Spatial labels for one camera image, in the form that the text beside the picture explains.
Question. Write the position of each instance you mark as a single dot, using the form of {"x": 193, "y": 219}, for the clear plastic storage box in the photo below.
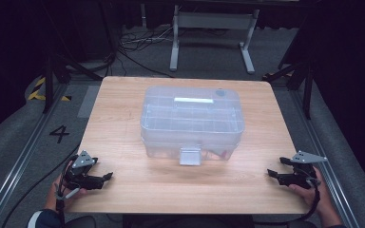
{"x": 191, "y": 123}

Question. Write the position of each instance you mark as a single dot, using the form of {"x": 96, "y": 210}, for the grey metal stand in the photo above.
{"x": 214, "y": 20}

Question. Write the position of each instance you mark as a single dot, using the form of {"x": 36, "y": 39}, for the black metal stand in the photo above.
{"x": 48, "y": 82}
{"x": 307, "y": 88}

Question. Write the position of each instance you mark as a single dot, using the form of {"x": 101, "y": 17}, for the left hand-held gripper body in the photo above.
{"x": 82, "y": 160}

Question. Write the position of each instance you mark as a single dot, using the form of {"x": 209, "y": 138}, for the person's right hand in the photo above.
{"x": 324, "y": 198}

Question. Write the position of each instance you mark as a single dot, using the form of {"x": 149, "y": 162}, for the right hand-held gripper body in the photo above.
{"x": 307, "y": 156}

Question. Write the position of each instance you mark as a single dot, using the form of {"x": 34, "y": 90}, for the person's left hand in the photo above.
{"x": 52, "y": 199}

